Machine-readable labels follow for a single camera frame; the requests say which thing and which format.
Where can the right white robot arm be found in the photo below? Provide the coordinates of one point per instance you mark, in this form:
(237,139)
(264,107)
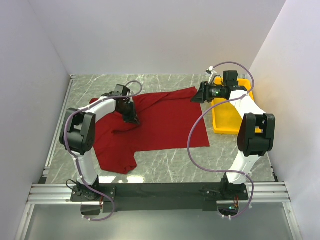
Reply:
(255,137)

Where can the yellow plastic tray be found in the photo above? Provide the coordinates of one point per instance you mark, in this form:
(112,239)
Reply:
(227,115)

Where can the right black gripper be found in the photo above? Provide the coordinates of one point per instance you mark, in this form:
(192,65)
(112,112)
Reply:
(203,94)

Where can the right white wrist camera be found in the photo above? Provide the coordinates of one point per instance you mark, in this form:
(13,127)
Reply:
(212,74)

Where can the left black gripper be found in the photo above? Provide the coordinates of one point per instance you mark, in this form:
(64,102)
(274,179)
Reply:
(134,119)

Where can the red t shirt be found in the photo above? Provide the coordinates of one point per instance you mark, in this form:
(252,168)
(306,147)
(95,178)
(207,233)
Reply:
(166,121)

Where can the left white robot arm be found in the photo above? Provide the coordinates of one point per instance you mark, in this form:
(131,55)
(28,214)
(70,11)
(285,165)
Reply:
(78,135)

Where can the aluminium frame rail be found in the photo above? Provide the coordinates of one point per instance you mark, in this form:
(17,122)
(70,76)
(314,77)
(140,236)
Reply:
(60,194)

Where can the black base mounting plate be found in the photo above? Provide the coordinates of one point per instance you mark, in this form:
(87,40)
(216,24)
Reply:
(160,196)

